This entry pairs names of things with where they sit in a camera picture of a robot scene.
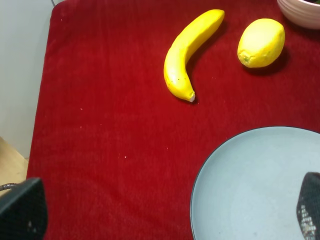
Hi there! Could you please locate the red velvet tablecloth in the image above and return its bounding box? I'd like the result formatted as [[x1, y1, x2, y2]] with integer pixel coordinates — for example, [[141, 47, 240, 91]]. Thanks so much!
[[27, 0, 320, 240]]

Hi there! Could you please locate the pink plastic bowl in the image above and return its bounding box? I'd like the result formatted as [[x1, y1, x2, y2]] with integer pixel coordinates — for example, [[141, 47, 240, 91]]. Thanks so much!
[[277, 0, 320, 30]]

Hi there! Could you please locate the grey coiled cable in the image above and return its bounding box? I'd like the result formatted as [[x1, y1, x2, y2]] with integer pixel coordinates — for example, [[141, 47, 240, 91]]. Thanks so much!
[[0, 183, 18, 192]]

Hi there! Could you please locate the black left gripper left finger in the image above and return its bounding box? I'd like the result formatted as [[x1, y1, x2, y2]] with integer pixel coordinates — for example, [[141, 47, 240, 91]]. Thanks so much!
[[0, 177, 48, 240]]

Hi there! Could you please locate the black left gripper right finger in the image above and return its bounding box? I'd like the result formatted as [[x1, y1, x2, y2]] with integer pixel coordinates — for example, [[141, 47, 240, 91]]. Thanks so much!
[[296, 172, 320, 240]]

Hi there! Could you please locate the grey oval plate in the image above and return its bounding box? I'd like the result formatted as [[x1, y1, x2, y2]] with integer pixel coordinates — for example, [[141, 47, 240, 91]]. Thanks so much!
[[190, 126, 320, 240]]

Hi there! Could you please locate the yellow toy lemon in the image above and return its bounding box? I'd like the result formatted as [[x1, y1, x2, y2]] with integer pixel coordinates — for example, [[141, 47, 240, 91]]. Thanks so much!
[[237, 18, 285, 68]]

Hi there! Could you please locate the yellow toy banana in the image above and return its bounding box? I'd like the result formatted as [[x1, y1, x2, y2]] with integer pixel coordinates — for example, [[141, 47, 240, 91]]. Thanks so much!
[[163, 9, 225, 103]]

